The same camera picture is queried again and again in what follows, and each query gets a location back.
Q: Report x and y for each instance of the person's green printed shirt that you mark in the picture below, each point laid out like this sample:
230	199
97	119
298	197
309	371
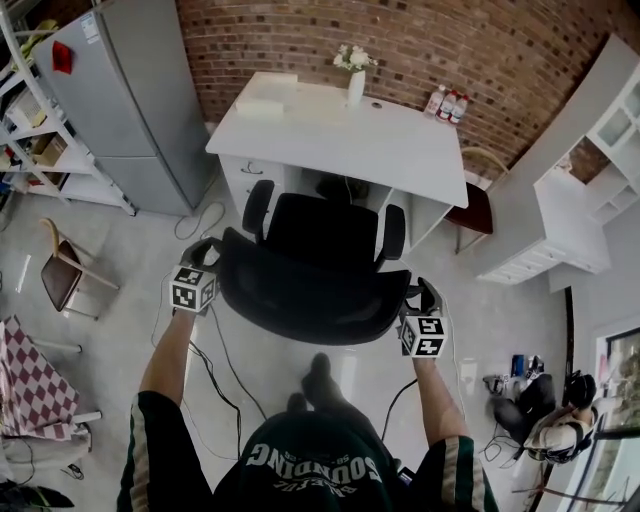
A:
310	470

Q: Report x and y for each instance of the person's right forearm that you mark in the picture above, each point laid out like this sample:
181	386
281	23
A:
437	400

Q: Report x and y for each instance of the person's dark legs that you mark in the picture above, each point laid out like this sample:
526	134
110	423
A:
325	390

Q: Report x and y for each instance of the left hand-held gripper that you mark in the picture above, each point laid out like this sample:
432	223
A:
192	292

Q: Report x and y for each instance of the grey refrigerator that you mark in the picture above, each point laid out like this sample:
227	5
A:
135	125

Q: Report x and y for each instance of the brown cardboard box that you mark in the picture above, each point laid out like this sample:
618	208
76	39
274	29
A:
49	150

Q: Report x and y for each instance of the white desk with drawers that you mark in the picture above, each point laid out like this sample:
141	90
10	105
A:
350	140

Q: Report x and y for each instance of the spare grey gripper device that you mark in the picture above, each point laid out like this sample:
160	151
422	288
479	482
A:
499	384

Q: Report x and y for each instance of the red tag on refrigerator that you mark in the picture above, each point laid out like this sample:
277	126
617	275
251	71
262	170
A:
63	57

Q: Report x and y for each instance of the blue box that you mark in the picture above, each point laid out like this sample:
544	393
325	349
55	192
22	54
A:
518	365

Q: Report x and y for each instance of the black office chair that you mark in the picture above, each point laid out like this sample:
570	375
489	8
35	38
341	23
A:
310	300

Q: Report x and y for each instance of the white and yellow appliance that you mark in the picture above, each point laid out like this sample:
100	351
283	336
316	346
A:
26	110

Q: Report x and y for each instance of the wooden chair with brown seat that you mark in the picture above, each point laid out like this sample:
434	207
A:
60	280
470	210

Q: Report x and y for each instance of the black belt-worn device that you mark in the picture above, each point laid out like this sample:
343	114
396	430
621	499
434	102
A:
406	476

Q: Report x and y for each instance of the red checkered tablecloth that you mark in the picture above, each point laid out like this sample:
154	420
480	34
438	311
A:
30	385

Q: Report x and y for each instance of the black framed window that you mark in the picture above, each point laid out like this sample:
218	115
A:
620	400

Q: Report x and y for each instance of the white vase with white flowers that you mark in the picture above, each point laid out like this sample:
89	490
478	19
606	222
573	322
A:
356	90

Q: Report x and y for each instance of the clear bottle with pink label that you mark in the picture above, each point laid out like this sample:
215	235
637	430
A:
446	107
435	104
459	111

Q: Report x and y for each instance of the white bookcase cabinet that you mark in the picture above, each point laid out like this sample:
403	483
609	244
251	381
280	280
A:
565	215

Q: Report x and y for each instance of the white metal shelving rack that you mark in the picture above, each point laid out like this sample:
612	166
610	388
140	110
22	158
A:
85	175

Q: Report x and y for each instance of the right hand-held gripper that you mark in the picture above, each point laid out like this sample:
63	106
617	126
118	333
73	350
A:
425	337

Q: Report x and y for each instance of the large white box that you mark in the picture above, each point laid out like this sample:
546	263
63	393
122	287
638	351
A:
272	85

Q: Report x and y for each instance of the person's left forearm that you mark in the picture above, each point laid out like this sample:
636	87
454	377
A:
167	360

